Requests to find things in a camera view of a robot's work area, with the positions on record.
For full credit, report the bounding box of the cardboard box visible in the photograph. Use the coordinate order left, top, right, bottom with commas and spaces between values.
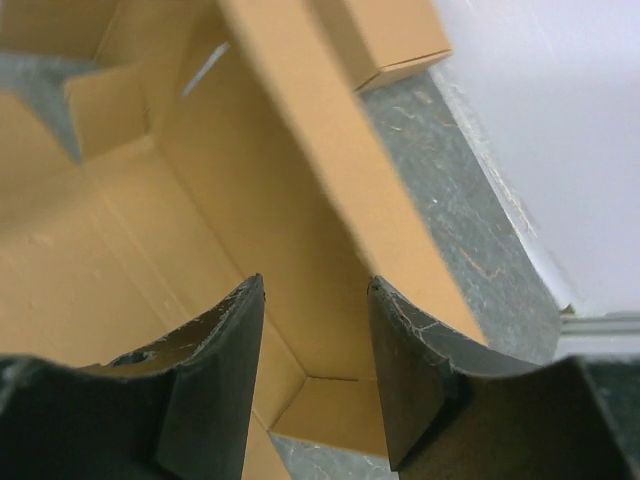
1, 1, 483, 479
308, 0, 452, 92

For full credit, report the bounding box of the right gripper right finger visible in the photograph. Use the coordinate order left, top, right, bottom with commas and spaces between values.
367, 276, 538, 473

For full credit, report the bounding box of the closed folded cardboard box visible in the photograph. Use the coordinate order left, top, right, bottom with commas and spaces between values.
308, 0, 452, 92

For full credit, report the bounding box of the right aluminium frame post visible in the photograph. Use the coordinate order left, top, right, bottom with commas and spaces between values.
556, 312, 639, 356

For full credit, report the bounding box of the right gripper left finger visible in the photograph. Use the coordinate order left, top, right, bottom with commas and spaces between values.
94, 274, 265, 479

